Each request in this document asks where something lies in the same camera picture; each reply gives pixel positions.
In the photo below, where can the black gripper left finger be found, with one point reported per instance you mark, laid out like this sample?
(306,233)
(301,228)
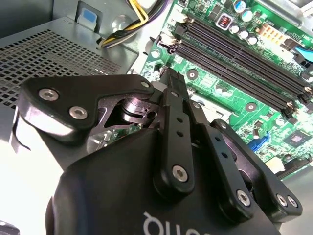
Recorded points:
(178,151)

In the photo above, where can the metal socket cover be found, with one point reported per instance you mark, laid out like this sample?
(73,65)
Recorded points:
(199,98)

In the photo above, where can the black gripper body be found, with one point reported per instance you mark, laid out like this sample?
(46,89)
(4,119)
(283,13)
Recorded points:
(110,195)

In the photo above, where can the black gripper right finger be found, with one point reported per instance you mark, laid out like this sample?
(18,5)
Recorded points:
(231,176)

